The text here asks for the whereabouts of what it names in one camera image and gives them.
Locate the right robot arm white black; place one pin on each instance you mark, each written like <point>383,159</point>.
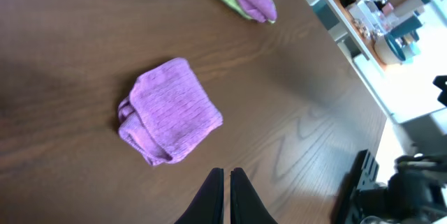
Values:
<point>412,195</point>

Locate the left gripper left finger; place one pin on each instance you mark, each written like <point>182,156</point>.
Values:
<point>207,207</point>

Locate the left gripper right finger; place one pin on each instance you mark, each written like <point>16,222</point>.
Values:
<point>245,205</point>

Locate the cardboard tape roll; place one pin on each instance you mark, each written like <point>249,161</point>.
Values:
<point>388,50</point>

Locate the purple microfiber cloth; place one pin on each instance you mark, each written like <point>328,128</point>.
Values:
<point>167,113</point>

